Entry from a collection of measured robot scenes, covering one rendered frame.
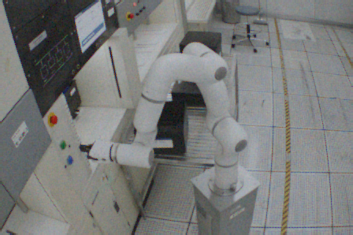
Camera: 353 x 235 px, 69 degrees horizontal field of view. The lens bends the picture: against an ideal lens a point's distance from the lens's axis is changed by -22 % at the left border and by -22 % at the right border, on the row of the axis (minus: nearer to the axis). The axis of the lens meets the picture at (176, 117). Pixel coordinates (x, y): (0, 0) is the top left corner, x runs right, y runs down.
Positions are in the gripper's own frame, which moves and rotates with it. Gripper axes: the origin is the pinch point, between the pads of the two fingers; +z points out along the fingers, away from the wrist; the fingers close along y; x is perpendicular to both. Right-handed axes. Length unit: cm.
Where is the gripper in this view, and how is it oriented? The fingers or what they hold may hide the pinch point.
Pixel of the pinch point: (83, 148)
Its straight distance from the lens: 139.0
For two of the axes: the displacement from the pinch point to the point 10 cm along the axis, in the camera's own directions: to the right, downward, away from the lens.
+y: 2.4, -6.3, 7.4
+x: -1.1, -7.8, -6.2
